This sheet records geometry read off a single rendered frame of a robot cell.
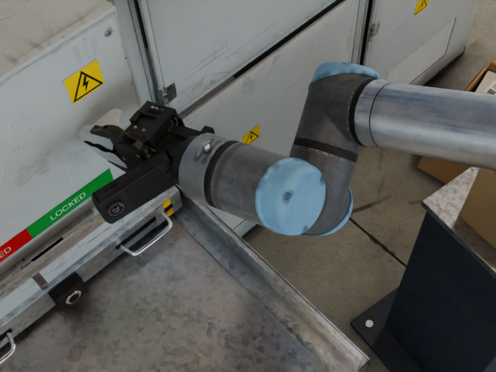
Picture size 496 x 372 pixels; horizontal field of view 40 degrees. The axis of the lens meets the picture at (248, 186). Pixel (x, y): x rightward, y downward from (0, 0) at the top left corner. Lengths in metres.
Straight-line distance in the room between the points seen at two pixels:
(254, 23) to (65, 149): 0.64
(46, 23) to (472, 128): 0.55
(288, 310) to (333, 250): 1.03
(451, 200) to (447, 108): 0.72
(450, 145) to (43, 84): 0.52
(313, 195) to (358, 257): 1.45
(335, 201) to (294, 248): 1.36
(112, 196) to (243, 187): 0.18
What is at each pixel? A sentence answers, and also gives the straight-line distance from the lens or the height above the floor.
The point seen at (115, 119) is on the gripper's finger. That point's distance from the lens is 1.00.
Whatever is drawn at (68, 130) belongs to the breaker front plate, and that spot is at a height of 1.24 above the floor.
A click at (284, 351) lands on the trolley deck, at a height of 0.85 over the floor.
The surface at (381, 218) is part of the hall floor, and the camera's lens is 2.35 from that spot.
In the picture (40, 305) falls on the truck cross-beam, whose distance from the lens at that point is 1.28.
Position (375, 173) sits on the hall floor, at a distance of 2.44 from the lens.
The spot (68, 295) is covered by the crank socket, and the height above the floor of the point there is 0.91.
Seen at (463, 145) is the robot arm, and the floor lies 1.38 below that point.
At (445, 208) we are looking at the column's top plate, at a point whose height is 0.75.
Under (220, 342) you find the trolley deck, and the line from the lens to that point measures 1.25.
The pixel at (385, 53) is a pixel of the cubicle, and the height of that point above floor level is 0.45.
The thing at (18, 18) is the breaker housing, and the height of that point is 1.39.
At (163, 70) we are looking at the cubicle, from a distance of 1.41.
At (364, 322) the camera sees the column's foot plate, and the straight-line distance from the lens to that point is 2.17.
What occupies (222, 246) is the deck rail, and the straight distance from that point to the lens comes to 1.32.
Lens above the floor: 2.02
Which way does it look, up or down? 58 degrees down
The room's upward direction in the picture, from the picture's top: 4 degrees counter-clockwise
